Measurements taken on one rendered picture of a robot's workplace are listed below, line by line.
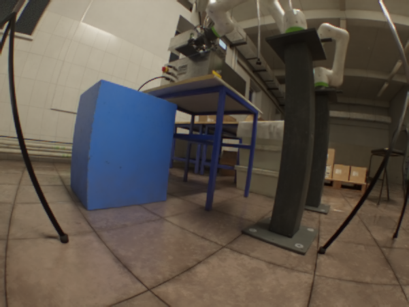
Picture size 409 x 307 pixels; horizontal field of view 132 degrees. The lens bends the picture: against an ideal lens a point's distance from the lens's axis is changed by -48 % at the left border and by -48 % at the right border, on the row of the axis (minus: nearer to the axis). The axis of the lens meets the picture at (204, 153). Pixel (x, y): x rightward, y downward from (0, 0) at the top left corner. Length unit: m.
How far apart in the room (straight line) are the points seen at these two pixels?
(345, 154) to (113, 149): 11.17
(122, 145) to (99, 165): 0.16
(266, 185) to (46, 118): 2.45
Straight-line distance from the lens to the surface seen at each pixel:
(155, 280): 0.48
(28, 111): 2.33
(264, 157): 1.67
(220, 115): 1.00
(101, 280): 0.48
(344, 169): 3.33
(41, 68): 2.43
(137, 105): 0.93
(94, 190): 0.87
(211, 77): 0.98
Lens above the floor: 0.33
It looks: level
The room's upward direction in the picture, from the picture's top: 7 degrees clockwise
